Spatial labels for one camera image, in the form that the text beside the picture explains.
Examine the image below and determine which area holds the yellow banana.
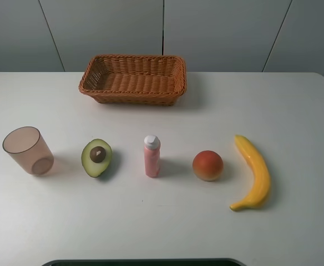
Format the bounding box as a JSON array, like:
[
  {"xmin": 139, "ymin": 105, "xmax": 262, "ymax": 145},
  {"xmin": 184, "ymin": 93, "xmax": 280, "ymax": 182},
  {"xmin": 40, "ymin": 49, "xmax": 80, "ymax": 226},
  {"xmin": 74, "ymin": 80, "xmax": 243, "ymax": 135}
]
[{"xmin": 230, "ymin": 135, "xmax": 271, "ymax": 211}]

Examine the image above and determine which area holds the brown wicker basket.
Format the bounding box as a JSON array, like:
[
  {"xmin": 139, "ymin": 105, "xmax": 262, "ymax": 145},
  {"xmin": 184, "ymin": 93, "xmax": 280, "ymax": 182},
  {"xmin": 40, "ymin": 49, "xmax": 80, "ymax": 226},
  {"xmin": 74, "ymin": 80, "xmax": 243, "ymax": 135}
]
[{"xmin": 78, "ymin": 54, "xmax": 187, "ymax": 106}]

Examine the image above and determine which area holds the pink bottle with white cap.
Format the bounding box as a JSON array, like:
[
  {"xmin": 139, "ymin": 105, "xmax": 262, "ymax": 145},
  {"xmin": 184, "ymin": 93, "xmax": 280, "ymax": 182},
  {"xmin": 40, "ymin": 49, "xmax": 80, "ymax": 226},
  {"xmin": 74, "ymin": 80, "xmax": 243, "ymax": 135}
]
[{"xmin": 144, "ymin": 135, "xmax": 160, "ymax": 178}]

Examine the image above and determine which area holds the red orange peach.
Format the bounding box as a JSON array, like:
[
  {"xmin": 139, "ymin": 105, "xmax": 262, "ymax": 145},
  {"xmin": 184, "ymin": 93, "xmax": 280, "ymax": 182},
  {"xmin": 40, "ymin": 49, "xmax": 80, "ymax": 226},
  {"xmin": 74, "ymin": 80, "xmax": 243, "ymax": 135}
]
[{"xmin": 193, "ymin": 150, "xmax": 224, "ymax": 182}]

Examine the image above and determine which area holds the halved avocado with pit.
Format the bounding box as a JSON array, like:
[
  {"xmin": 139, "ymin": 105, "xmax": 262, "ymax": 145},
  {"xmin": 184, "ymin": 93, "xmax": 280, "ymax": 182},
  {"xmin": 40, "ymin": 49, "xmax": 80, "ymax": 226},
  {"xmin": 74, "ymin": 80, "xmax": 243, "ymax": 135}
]
[{"xmin": 81, "ymin": 139, "xmax": 113, "ymax": 178}]

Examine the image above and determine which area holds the translucent pink plastic cup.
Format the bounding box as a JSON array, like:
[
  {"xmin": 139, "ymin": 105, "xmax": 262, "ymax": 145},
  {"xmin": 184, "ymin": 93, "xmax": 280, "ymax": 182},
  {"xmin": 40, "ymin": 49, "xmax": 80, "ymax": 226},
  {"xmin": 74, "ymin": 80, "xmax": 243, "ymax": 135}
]
[{"xmin": 2, "ymin": 126, "xmax": 54, "ymax": 176}]

